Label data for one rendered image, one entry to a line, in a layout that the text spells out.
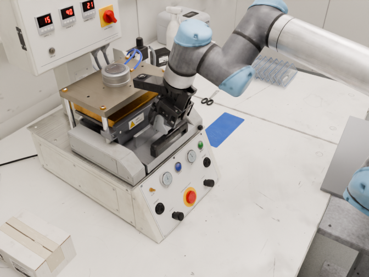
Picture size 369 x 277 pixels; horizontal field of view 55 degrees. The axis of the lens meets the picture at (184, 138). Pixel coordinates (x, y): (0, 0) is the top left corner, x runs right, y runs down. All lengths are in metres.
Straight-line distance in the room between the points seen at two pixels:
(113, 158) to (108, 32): 0.42
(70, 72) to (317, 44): 0.72
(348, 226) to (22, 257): 0.91
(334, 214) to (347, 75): 0.60
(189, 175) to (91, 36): 0.51
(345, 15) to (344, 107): 1.61
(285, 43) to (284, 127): 0.79
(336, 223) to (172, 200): 0.50
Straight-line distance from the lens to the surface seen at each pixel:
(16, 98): 1.56
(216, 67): 0.76
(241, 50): 0.77
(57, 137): 1.17
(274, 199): 1.19
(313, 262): 2.01
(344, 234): 1.17
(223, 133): 1.42
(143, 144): 1.02
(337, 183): 1.26
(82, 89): 1.02
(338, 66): 0.71
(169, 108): 0.89
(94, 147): 0.99
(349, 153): 1.27
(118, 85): 1.01
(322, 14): 3.27
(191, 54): 0.78
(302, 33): 0.74
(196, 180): 1.12
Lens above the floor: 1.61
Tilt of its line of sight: 38 degrees down
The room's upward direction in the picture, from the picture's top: straight up
